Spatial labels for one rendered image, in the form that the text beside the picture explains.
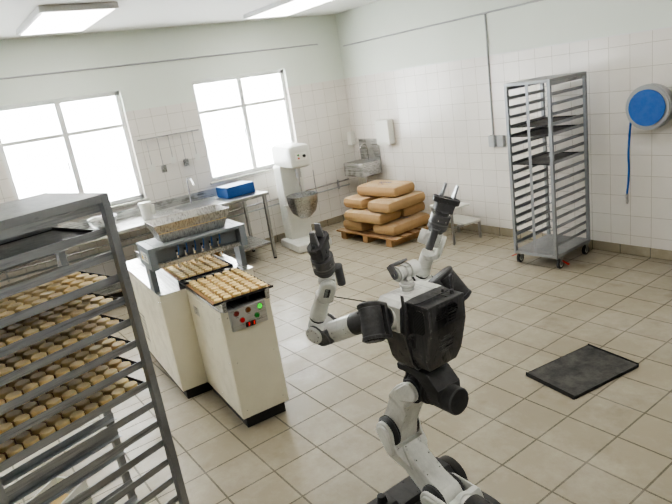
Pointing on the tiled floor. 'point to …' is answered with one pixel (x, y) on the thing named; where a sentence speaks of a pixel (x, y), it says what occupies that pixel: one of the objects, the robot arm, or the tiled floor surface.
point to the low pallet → (383, 235)
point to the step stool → (463, 221)
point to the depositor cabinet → (172, 328)
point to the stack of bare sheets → (582, 371)
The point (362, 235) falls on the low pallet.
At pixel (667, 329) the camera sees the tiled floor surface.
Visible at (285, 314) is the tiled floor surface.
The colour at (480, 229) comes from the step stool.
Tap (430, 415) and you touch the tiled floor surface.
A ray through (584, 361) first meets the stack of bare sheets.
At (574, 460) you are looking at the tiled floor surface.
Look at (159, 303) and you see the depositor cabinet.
